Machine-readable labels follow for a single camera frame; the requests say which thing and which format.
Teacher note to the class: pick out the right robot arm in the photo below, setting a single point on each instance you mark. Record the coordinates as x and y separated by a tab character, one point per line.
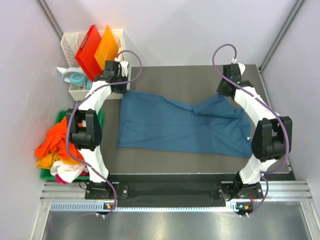
271	137

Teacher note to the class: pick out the green plastic crate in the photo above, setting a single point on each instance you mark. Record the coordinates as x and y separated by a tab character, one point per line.
45	173

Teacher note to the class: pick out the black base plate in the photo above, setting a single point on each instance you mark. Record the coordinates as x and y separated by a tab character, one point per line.
173	190

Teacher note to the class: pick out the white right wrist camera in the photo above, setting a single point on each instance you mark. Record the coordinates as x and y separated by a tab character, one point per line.
241	66

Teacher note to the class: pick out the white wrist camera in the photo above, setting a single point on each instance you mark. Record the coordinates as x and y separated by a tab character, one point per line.
241	66
123	68

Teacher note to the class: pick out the teal tape roll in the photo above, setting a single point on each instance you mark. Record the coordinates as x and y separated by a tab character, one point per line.
77	79

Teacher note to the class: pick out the aluminium frame rail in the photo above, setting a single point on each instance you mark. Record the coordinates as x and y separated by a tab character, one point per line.
282	191

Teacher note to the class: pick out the blue t-shirt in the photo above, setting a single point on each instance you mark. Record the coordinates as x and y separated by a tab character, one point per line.
213	126

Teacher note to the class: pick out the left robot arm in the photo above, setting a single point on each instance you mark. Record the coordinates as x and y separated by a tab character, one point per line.
83	127

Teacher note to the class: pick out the red plastic board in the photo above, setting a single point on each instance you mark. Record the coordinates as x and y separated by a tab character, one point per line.
86	55

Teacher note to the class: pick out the yellow t-shirt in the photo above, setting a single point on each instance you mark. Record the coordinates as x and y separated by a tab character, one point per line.
48	161

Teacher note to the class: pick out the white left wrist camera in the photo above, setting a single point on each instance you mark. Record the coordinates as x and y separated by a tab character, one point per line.
123	68

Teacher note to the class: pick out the orange t-shirt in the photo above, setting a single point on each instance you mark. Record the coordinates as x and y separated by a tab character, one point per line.
55	142

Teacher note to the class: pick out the wooden board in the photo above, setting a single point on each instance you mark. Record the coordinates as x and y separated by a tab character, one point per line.
120	56

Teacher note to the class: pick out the orange plastic board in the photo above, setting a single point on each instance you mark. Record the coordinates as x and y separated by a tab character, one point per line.
107	49

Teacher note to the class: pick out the pink cloth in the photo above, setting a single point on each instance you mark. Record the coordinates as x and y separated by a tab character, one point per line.
59	180

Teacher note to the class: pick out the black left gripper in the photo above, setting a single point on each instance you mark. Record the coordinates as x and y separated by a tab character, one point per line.
122	91

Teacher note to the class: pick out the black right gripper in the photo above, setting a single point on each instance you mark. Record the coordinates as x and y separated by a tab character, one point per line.
220	89

